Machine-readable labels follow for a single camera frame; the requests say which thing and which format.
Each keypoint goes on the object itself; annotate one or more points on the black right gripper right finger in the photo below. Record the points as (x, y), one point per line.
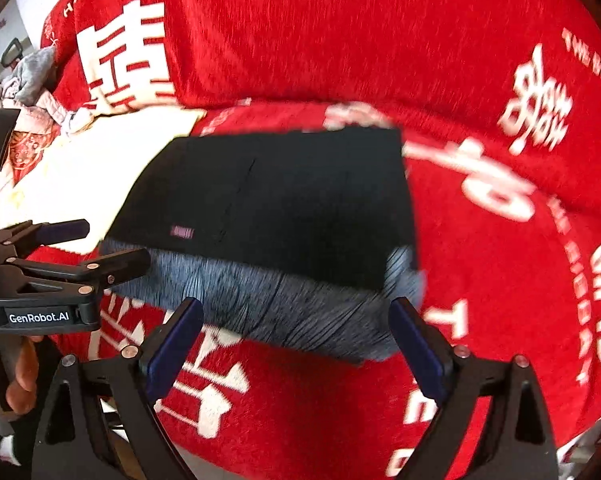
(516, 439)

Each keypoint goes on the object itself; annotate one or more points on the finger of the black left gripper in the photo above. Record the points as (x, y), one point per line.
(120, 267)
(22, 239)

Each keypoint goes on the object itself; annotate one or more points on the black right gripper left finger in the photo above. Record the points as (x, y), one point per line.
(87, 400)

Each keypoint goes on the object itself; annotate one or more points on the black pants with grey waistband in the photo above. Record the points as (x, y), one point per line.
(300, 239)

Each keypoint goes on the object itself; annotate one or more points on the person's left hand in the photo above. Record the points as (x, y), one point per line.
(21, 394)

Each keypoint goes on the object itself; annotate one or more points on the white bed sheet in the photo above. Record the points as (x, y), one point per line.
(89, 175)

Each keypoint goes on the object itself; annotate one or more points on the grey crumpled garment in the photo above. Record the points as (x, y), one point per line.
(29, 77)

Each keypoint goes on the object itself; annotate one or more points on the red blanket with white characters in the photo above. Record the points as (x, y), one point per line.
(500, 106)

